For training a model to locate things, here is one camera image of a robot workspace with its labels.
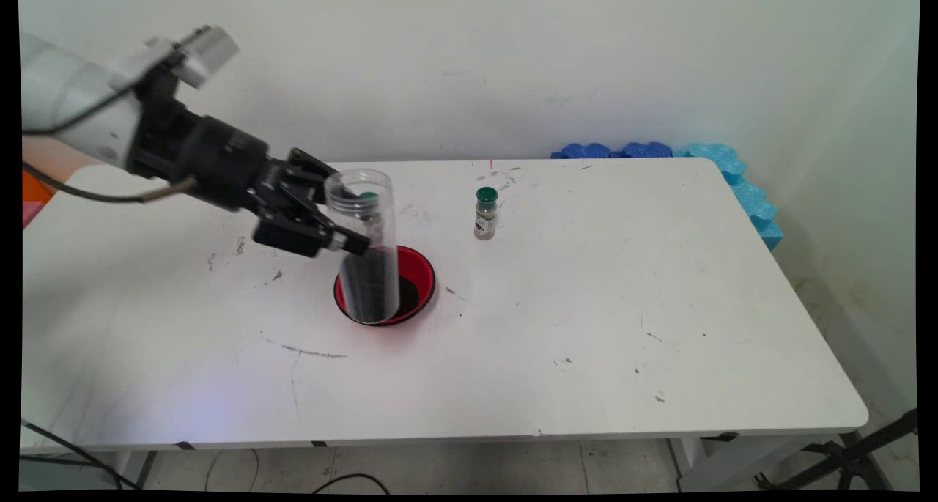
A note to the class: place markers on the black wrist mount bracket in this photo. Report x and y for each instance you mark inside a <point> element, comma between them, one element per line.
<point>157,132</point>

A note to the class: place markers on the clear jar with black seeds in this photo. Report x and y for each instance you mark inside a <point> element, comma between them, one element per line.
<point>370,282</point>

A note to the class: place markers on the pink block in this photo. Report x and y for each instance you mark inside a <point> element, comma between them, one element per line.
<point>31,212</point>

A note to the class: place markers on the light blue foam mat piece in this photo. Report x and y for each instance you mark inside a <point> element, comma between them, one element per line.
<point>747,194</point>

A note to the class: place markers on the orange block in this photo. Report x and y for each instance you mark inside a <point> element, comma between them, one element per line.
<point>35,190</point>

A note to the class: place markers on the dark blue foam mat piece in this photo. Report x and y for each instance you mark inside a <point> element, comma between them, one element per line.
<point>646,150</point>
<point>582,151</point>

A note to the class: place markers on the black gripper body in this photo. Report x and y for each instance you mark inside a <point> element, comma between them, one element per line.
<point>227,168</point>

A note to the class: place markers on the green-capped spice bottle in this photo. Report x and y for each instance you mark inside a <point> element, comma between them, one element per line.
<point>368,196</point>
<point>485,216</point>

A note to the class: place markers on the black tripod stand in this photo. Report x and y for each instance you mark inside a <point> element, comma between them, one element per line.
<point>850,458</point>

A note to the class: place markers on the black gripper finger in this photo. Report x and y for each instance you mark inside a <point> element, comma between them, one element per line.
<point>293,231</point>
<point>311,168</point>

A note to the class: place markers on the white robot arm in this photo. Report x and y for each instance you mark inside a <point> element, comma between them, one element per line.
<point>66,99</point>

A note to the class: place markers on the red bowl with black seeds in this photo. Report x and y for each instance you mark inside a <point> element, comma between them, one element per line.
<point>421,275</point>

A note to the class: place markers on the white table leg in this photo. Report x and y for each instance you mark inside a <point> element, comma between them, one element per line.
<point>722,462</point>

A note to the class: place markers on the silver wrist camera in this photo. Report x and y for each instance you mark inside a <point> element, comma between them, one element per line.
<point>209,48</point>

